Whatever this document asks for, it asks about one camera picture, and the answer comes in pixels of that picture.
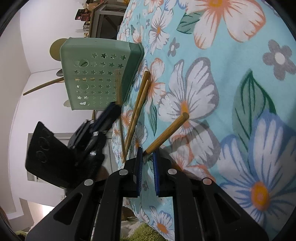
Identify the metal spoon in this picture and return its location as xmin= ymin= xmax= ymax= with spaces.
xmin=56 ymin=69 xmax=64 ymax=77

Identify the white ceramic spoon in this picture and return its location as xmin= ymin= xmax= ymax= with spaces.
xmin=63 ymin=99 xmax=71 ymax=108

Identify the green plastic utensil holder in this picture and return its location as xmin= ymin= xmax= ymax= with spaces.
xmin=60 ymin=38 xmax=144 ymax=110

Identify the cream round spatula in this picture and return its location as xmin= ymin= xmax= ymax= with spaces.
xmin=49 ymin=38 xmax=67 ymax=61

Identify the grey metal table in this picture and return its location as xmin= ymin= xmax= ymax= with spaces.
xmin=88 ymin=1 xmax=127 ymax=40

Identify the floral blue tablecloth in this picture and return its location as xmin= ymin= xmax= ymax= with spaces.
xmin=112 ymin=1 xmax=295 ymax=240

